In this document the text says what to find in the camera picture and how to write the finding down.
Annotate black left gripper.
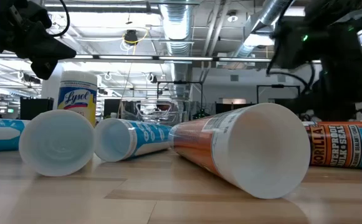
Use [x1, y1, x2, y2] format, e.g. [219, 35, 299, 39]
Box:
[0, 0, 77, 80]

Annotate Lysol wipes canister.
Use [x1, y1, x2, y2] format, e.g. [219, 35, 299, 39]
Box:
[57, 70, 98, 127]

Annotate orange Gorilla sealant tube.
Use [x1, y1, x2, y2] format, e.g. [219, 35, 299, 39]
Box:
[169, 102, 312, 200]
[302, 120, 362, 170]

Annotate black monitor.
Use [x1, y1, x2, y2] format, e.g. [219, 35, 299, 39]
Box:
[19, 96, 55, 121]

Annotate white tube, near left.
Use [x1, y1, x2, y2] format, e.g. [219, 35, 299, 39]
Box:
[18, 109, 96, 178]

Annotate long ceiling light strip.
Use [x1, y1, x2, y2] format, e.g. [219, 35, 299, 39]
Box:
[0, 53, 274, 63]

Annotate clear plastic bin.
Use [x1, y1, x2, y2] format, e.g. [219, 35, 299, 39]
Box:
[133, 99, 188, 126]

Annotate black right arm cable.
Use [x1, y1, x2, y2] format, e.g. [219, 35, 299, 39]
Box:
[265, 58, 316, 95]

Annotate slanted silver ventilation duct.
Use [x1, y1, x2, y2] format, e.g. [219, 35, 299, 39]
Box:
[230, 0, 295, 60]

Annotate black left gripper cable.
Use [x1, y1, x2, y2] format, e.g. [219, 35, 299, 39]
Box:
[50, 0, 71, 39]

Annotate yellow ceiling cable reel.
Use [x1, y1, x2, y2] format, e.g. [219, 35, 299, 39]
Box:
[121, 29, 150, 46]

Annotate silver ceiling ventilation duct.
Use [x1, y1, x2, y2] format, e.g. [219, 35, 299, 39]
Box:
[159, 2, 195, 101]

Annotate black metal stand frame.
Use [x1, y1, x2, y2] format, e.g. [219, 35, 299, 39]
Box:
[156, 80, 204, 110]

